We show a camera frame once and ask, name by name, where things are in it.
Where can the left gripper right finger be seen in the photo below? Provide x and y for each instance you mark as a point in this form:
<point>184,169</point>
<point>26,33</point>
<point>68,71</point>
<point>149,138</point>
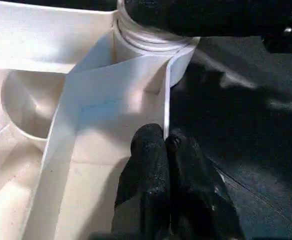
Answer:
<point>198,195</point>

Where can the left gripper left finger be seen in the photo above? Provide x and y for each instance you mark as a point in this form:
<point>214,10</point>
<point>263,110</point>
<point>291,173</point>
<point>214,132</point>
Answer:
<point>146,190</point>

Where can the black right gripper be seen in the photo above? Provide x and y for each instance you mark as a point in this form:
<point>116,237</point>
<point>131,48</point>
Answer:
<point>286,35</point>

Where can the white plastic table leg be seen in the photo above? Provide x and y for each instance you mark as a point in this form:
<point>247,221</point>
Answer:
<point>146,35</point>

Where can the white compartment tray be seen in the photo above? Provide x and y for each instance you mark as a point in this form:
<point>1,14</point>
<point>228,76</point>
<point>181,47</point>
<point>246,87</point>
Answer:
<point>86,100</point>

